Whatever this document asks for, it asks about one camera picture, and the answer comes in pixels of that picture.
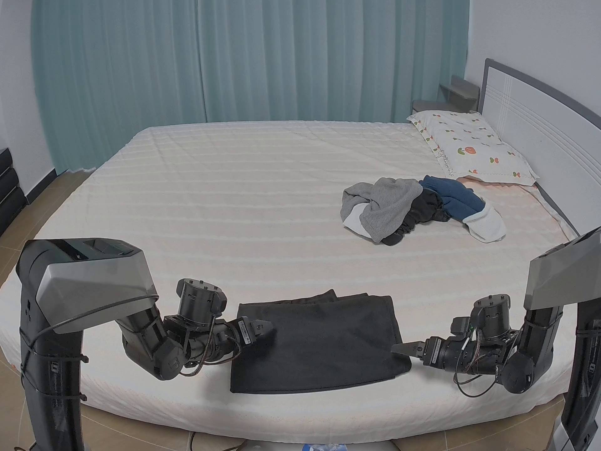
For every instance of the black chest of drawers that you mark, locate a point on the black chest of drawers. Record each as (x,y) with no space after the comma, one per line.
(9,190)

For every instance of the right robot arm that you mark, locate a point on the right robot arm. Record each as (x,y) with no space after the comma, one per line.
(563,275)

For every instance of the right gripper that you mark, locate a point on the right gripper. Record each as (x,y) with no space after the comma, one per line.
(448,353)

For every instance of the white printed pillow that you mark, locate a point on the white printed pillow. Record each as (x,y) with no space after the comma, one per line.
(474,146)

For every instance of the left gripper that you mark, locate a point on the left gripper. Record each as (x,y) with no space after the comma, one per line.
(230,338)

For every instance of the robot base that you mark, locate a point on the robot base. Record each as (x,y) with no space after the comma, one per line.
(281,447)

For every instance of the grey bedside table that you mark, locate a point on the grey bedside table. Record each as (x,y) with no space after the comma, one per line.
(458,89)

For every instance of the pile of clothes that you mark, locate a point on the pile of clothes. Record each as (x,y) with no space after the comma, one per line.
(389,209)

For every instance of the blue-green curtain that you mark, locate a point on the blue-green curtain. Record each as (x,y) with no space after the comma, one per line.
(117,64)
(328,40)

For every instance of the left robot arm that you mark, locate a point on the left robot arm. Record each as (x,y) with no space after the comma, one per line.
(94,270)

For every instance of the bed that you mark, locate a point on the bed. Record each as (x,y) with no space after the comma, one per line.
(234,195)

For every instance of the black shirt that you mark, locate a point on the black shirt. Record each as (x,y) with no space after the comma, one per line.
(319,345)

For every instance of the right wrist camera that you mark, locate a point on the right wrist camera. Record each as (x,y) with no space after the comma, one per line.
(460,325)

